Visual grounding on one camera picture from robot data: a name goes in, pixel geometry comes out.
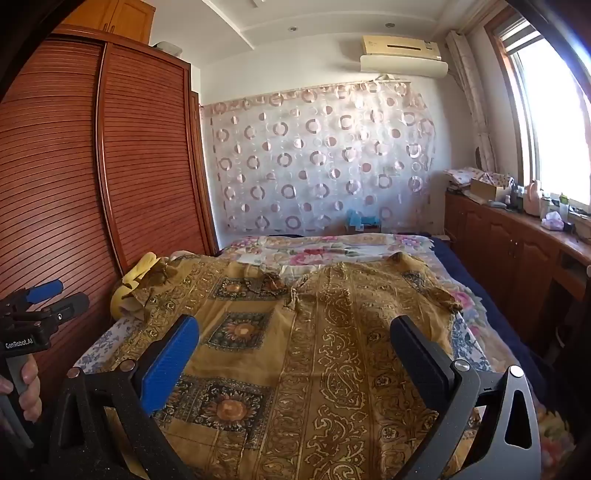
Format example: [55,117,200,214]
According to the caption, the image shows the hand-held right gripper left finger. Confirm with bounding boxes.
[48,315,200,480]

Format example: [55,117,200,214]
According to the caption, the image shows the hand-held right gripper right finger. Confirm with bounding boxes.
[390,315,542,480]

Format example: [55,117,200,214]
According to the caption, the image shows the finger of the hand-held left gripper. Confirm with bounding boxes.
[18,292,90,330]
[9,279,64,308]

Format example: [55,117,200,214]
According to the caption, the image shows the golden brown patterned shirt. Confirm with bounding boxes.
[99,251,483,480]

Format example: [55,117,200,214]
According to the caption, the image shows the person's left hand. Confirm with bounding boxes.
[0,357,43,423]

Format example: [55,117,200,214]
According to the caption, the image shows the yellow plush toy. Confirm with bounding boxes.
[111,252,160,319]

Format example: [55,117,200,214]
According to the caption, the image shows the navy blue bed sheet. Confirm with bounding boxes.
[431,240,555,402]

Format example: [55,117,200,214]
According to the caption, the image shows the pink floral blanket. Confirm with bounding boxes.
[219,233,513,374]

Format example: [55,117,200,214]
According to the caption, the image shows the blue packet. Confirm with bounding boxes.
[345,210,383,235]

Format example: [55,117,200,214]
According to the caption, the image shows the brown wooden sideboard cabinet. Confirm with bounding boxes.
[443,189,591,352]

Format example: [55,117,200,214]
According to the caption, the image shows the brown slatted wooden wardrobe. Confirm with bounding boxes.
[0,32,220,416]

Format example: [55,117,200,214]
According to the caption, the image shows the cardboard box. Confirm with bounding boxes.
[470,178,506,201]

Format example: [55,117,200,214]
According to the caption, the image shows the floral folded cloth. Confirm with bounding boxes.
[443,167,515,190]

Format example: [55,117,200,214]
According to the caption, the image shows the pale pink plastic bottle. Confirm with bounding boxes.
[522,180,543,217]

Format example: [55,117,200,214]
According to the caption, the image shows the circle patterned sheer curtain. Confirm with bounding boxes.
[203,80,437,236]

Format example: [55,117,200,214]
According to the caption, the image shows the white patterned window drape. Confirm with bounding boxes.
[445,30,497,174]

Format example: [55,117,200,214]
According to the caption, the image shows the wooden framed window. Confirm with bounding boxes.
[485,0,591,204]

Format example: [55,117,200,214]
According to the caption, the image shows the wooden overhead cabinet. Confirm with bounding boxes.
[60,0,155,44]

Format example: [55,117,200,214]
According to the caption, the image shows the white air deflector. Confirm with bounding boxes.
[360,54,450,77]

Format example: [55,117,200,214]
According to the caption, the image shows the cream wall air conditioner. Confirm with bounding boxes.
[361,34,439,60]

